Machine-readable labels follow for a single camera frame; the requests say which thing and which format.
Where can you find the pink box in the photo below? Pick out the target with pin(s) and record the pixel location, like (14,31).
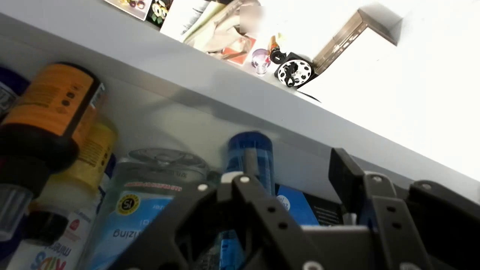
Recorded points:
(239,55)

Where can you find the dark blue container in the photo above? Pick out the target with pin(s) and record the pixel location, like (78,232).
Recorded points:
(9,91)

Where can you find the clear ribbed cap bottle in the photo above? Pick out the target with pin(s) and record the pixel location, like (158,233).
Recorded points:
(12,208)

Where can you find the dark small box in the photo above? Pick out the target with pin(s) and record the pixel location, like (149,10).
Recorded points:
(159,10)

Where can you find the brown box white lid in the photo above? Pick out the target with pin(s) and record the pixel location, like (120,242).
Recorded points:
(350,38)

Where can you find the small black device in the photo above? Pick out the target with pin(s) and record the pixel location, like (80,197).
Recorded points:
(294,71)

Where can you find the white bottle yellow label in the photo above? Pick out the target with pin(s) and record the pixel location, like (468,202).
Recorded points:
(69,200)

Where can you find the orange bottle black cap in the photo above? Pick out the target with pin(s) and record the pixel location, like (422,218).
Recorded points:
(50,110)

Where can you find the white wall cabinet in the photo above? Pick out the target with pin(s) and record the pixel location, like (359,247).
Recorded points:
(150,65)

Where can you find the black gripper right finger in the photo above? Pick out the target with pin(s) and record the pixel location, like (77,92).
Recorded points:
(395,220)

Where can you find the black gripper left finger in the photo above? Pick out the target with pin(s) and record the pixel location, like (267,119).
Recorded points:
(260,215)

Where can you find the crumpled beige cloth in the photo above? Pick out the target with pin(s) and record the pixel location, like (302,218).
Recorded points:
(225,25)

